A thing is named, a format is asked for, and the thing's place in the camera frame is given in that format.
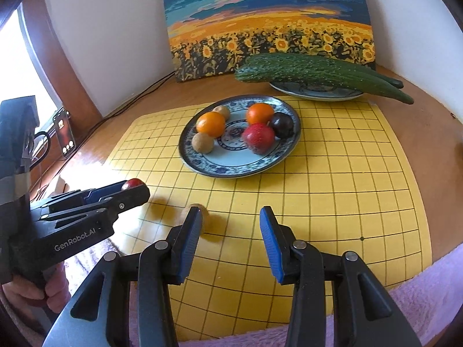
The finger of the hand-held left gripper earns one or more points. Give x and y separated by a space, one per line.
105 190
126 198

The small red apple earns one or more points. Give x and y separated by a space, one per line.
132 183

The blue and white patterned plate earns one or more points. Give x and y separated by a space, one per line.
231 159

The purple fluffy towel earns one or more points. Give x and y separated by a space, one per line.
437 289

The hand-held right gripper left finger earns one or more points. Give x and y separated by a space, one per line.
190 245

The wooden window frame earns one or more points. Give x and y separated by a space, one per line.
61 61

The black smartphone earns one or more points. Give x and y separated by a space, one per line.
65 133

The yellow grid board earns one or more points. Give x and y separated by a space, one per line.
343 206

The sunflower field painting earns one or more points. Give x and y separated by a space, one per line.
267 14

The person's left hand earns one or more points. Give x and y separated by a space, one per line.
32 292

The white plate under cucumbers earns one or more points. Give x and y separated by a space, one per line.
318 94

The brown round fruit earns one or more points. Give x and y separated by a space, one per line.
202 142
221 112
205 217

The dark purple plum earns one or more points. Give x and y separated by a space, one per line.
283 124

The slim green cucumber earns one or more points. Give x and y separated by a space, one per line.
383 77

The large red apple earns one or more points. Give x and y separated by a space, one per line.
258 137

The large green cucumber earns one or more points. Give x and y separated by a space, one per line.
307 68

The black mug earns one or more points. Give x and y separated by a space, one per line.
40 144

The orange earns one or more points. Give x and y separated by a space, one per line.
211 124
259 114

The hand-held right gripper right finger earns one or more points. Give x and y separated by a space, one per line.
269 245

